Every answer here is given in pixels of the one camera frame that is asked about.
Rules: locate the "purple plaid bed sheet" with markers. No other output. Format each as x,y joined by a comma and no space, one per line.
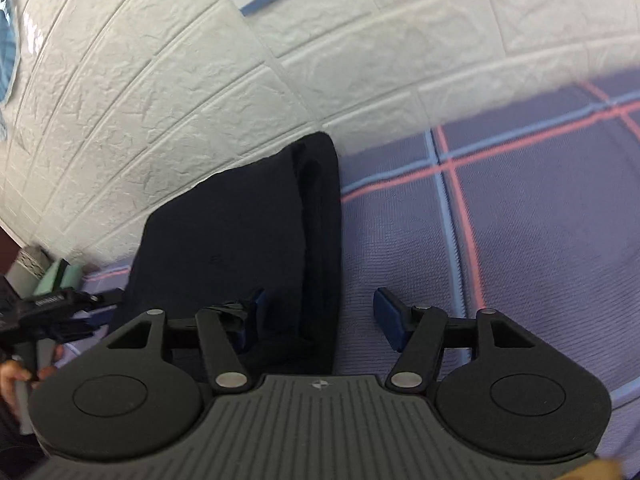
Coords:
500,240

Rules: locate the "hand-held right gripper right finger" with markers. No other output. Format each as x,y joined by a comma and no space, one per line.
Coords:
387,316

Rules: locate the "medium blue paper fan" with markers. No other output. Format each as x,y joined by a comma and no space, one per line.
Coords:
10,35

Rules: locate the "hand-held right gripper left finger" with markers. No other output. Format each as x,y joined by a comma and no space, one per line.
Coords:
251,312

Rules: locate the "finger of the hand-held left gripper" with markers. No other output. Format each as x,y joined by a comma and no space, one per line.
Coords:
107,300

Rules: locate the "person's left hand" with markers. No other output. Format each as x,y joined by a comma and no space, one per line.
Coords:
12,382

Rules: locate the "dark navy pants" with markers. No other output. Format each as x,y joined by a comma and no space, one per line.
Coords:
235,240

